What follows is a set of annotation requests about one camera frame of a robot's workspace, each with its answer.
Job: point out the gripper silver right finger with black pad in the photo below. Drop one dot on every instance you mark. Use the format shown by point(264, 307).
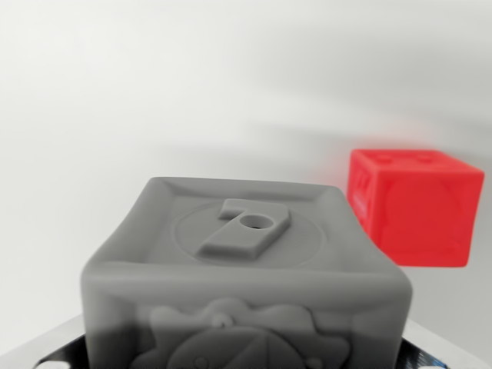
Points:
point(434, 353)

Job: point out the red embossed cube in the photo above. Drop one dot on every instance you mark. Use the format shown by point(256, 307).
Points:
point(419, 207)

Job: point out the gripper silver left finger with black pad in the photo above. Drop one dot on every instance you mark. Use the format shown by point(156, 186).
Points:
point(57, 350)

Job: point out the grey embossed number cube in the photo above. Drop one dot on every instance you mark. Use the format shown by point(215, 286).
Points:
point(246, 284)

